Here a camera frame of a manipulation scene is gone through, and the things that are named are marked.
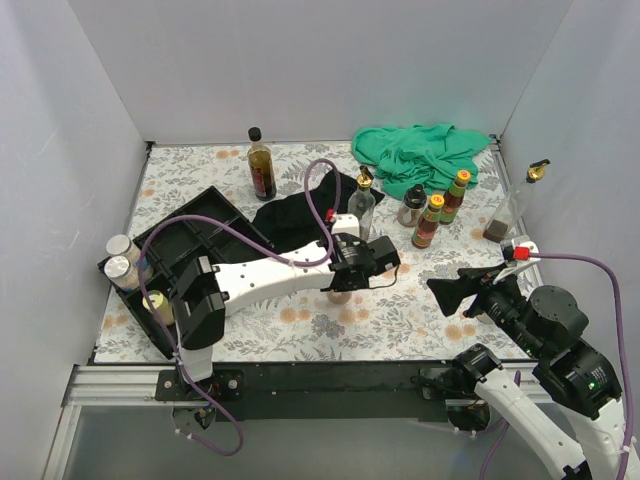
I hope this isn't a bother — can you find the dark soy sauce bottle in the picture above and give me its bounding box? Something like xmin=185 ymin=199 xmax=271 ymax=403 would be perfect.
xmin=247 ymin=127 xmax=277 ymax=201

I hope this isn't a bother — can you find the yellow cap spice bottle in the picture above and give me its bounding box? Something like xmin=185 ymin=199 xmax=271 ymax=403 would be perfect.
xmin=142 ymin=290 xmax=175 ymax=326

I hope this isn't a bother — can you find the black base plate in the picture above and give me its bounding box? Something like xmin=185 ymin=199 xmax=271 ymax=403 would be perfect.
xmin=154 ymin=360 xmax=494 ymax=424

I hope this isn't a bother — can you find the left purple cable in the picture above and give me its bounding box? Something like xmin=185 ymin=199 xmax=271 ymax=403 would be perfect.
xmin=137 ymin=158 xmax=344 ymax=457

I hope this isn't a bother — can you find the front yellow cap sauce bottle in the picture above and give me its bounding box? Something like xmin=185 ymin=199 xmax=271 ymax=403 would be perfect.
xmin=411 ymin=194 xmax=444 ymax=249

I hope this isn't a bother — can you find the black cloth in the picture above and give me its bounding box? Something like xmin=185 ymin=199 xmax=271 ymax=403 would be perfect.
xmin=252 ymin=168 xmax=385 ymax=256

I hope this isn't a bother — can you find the green cloth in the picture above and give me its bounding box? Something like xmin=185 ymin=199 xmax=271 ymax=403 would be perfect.
xmin=352 ymin=124 xmax=491 ymax=200

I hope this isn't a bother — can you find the blue label spice jar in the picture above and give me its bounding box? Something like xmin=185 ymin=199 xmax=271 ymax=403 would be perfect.
xmin=106 ymin=234 xmax=153 ymax=275

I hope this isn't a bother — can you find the rear yellow cap sauce bottle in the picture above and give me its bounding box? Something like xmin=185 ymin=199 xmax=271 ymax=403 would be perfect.
xmin=440 ymin=170 xmax=472 ymax=225

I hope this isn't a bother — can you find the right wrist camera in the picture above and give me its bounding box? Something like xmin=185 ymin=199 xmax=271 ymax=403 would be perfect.
xmin=500 ymin=235 xmax=539 ymax=276

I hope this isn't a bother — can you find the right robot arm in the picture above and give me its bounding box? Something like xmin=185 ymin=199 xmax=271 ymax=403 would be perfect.
xmin=421 ymin=266 xmax=639 ymax=479

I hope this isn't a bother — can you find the black cap spice jar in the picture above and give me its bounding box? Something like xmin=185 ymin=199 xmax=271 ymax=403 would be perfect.
xmin=397 ymin=184 xmax=427 ymax=227

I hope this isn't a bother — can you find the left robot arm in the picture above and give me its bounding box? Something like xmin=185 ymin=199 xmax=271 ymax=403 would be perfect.
xmin=170 ymin=233 xmax=400 ymax=400

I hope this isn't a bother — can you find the silver lid spice jar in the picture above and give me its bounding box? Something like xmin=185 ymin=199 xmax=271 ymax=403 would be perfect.
xmin=103 ymin=255 xmax=140 ymax=292

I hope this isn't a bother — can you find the tall gold spout bottle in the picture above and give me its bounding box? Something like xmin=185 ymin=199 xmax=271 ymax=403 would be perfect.
xmin=483 ymin=159 xmax=551 ymax=243

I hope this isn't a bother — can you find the pink cap spice bottle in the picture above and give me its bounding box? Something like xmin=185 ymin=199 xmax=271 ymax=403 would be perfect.
xmin=327 ymin=292 xmax=352 ymax=305

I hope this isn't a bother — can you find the white spice jar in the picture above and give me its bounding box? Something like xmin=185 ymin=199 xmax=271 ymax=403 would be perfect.
xmin=476 ymin=313 xmax=493 ymax=325

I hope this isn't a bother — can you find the gold spout glass bottle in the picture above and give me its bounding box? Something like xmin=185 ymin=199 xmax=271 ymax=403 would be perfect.
xmin=347 ymin=165 xmax=376 ymax=241

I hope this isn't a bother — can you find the yellow cap sauce bottle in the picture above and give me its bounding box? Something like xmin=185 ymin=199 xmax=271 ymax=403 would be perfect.
xmin=440 ymin=170 xmax=472 ymax=225
xmin=411 ymin=194 xmax=444 ymax=249

